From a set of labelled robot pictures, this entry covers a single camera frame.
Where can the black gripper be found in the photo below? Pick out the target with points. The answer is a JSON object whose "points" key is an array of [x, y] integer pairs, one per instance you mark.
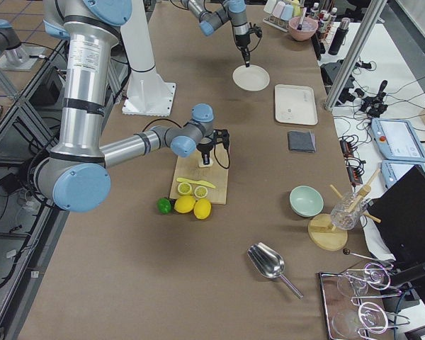
{"points": [[241, 40], [205, 147]]}

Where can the cream round plate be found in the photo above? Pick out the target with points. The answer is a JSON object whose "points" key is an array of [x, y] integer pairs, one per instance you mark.
{"points": [[251, 78]]}

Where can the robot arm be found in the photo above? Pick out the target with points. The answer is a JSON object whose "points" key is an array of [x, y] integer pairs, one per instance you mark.
{"points": [[233, 12], [75, 174]]}

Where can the cream rectangular tray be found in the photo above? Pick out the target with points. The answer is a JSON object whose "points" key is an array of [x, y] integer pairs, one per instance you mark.
{"points": [[295, 105]]}

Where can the metal glass rack tray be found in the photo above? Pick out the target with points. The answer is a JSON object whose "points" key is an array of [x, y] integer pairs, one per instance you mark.
{"points": [[333, 301]]}

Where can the wooden cutting board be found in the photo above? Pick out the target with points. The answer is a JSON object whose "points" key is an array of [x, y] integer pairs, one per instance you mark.
{"points": [[189, 168]]}

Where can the yellow plastic knife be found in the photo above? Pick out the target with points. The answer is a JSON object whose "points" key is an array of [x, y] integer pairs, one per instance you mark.
{"points": [[196, 182]]}

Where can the lemon half right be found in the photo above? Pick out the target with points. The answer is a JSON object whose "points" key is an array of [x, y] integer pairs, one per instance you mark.
{"points": [[201, 192]]}

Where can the lemon half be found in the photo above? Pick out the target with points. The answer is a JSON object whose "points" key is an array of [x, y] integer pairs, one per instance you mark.
{"points": [[201, 192], [184, 189]]}

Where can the lemon half left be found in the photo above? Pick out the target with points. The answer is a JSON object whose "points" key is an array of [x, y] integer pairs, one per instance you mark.
{"points": [[184, 189]]}

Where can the whole yellow lemon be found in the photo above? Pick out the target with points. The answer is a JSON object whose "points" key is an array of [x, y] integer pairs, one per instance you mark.
{"points": [[184, 204], [202, 209]]}

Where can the white mint plastic cup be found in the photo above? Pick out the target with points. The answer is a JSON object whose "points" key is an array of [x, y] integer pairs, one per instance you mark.
{"points": [[269, 6]]}

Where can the pink plastic cup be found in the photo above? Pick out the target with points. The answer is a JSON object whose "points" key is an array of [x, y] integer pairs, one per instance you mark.
{"points": [[278, 9]]}

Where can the blue plastic cup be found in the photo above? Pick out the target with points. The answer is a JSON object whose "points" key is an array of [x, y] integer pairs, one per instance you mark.
{"points": [[287, 12]]}

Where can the metal muddler tool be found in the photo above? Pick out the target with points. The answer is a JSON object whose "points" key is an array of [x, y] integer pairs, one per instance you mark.
{"points": [[301, 18]]}

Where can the green lime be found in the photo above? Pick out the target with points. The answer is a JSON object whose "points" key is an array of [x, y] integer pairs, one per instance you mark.
{"points": [[164, 206]]}

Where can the yellow plastic cup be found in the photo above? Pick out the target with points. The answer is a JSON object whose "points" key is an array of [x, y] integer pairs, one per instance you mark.
{"points": [[296, 8]]}

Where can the pink bowl with ice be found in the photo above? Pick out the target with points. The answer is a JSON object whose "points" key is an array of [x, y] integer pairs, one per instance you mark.
{"points": [[309, 28]]}

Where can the grey folded cloth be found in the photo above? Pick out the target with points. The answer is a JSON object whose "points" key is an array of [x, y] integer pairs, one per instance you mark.
{"points": [[301, 141]]}

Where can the black thermos bottle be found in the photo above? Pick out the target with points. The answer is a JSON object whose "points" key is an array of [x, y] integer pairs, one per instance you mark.
{"points": [[339, 36]]}

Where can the mint green bowl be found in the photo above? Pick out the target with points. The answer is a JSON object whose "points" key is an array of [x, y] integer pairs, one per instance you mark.
{"points": [[306, 201]]}

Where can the metal scoop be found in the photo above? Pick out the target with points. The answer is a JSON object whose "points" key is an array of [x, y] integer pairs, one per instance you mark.
{"points": [[270, 264]]}

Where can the wooden glass stand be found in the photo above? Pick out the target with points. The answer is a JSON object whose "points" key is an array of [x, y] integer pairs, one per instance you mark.
{"points": [[328, 237]]}

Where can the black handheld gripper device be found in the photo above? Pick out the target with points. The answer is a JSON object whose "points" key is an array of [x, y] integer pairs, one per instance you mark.
{"points": [[374, 106]]}

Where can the clear textured glass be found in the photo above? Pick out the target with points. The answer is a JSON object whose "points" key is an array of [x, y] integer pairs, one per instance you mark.
{"points": [[347, 212]]}

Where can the blue teach pendant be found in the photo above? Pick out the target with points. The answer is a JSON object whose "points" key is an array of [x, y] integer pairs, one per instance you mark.
{"points": [[392, 170], [397, 140]]}

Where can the upper wine glass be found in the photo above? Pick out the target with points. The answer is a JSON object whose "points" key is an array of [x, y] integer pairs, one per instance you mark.
{"points": [[355, 283]]}

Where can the wine glass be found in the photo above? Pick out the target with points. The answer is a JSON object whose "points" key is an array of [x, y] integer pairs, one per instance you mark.
{"points": [[365, 322], [355, 283]]}

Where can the black monitor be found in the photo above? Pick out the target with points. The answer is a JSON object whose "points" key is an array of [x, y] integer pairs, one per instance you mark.
{"points": [[402, 212]]}

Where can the lower wine glass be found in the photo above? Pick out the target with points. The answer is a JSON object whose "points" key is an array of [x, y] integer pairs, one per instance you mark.
{"points": [[365, 322]]}

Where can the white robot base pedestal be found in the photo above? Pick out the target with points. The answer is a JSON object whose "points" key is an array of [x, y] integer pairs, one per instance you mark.
{"points": [[147, 93]]}

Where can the aluminium frame post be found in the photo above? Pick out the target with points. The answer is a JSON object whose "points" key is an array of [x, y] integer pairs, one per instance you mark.
{"points": [[369, 20]]}

